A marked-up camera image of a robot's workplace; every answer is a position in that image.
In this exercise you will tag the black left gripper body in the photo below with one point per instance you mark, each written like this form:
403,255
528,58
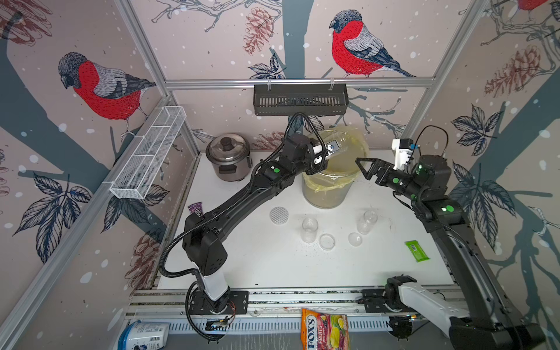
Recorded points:
310,168

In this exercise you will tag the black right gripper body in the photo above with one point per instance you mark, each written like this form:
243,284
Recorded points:
399,181

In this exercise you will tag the small clear jar with rice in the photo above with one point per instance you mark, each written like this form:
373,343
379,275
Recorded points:
310,227

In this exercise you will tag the clear plastic jar lid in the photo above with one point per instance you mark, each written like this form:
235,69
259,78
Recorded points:
327,242
355,239

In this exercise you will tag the clear jar with top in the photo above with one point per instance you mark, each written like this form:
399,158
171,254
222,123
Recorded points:
342,144

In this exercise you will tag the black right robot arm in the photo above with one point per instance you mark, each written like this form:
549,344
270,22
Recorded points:
490,321

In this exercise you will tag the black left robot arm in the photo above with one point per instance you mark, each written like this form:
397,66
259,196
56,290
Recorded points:
203,236

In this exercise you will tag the silver rice cooker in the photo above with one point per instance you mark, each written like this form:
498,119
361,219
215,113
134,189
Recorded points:
230,156

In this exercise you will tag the mesh bin with yellow bag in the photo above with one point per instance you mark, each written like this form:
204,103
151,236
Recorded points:
328,189

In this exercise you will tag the green snack packet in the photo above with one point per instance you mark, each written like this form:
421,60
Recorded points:
417,251

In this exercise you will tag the purple M&M's candy packet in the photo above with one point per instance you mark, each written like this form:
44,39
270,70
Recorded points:
196,208

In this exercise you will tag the Fox's fruits candy bag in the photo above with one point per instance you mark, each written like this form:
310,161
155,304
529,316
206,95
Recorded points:
324,331

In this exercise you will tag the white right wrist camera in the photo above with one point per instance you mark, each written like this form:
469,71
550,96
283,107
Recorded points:
403,149

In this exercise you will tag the black hanging wire basket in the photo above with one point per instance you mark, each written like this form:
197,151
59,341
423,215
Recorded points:
289,99

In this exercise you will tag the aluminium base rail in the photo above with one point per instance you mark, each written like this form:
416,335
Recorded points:
264,312

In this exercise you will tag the white wire mesh shelf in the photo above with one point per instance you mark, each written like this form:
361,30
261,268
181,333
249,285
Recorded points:
141,169

